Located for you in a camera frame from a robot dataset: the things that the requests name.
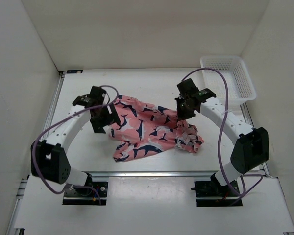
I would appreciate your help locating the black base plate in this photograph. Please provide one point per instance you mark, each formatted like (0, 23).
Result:
(94, 195)
(207, 195)

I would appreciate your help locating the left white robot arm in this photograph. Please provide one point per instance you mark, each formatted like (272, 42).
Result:
(49, 160)

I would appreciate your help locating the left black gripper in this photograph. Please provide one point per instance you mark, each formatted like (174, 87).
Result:
(111, 119)

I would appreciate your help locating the black label sticker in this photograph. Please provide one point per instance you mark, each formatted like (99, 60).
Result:
(74, 71)

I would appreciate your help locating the front aluminium rail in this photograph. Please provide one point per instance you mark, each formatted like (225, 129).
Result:
(152, 174)

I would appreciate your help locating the pink shark print shorts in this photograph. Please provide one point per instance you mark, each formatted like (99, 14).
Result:
(147, 129)

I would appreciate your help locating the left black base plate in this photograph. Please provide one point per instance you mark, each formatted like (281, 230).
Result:
(94, 195)

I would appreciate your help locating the right aluminium rail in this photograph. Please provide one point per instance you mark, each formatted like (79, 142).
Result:
(251, 117)

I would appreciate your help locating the left aluminium rail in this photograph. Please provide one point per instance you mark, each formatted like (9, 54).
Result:
(45, 100)

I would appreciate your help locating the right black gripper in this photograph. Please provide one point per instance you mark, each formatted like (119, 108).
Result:
(181, 115)

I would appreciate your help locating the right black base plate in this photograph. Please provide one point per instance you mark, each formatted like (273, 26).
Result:
(207, 195)

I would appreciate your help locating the white plastic basket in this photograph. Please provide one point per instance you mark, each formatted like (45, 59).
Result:
(240, 86)

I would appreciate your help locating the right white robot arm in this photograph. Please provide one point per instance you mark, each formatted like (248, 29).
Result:
(251, 145)

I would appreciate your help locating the aluminium rail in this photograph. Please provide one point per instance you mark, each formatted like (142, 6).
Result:
(45, 100)
(152, 174)
(251, 117)

